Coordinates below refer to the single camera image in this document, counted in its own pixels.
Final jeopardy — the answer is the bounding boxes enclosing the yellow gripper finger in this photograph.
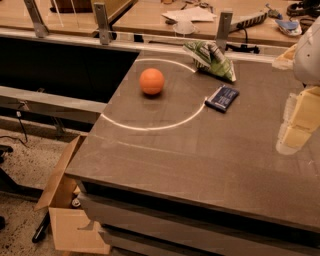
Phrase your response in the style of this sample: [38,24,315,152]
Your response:
[276,86,320,155]
[272,44,297,70]

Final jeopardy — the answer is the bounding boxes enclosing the orange ball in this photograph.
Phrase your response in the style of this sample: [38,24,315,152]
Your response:
[139,68,165,95]

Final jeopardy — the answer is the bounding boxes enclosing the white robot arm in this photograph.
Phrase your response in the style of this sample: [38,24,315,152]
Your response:
[272,17,320,155]

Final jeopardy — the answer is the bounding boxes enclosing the blue rxbar blueberry wrapper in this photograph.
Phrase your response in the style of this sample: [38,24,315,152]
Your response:
[204,85,239,113]

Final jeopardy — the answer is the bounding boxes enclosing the blue white cloth bundle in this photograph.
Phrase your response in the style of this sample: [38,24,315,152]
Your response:
[276,20,302,36]

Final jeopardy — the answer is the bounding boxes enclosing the white power strip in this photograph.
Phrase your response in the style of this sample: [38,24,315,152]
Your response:
[229,11,268,32]

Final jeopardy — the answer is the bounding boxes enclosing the green white chip bag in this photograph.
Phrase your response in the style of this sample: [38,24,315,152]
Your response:
[183,41,236,82]

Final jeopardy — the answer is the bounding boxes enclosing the white papers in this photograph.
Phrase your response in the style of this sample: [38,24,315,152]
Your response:
[162,7,216,22]

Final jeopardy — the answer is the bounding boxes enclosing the grey drawer cabinet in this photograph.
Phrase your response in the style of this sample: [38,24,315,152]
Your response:
[79,181,320,256]

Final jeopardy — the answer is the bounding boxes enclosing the cardboard box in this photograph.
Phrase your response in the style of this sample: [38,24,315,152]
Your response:
[34,136,110,256]

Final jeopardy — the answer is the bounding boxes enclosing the black cable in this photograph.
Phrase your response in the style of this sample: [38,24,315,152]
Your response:
[225,25,261,55]

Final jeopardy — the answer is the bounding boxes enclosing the metal bracket right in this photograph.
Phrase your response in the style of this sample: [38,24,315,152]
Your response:
[216,12,233,53]

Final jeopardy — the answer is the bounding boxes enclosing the metal bracket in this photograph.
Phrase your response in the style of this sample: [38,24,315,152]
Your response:
[94,2,112,45]
[216,12,233,53]
[24,0,49,38]

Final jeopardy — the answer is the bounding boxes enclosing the metal bracket middle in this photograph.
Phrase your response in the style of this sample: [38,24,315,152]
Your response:
[94,2,112,45]

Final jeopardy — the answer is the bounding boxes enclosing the metal rail beam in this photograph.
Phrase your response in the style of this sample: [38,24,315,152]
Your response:
[0,86,106,124]

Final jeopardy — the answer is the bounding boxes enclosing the metal bracket left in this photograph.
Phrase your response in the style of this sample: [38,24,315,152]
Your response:
[24,0,49,38]

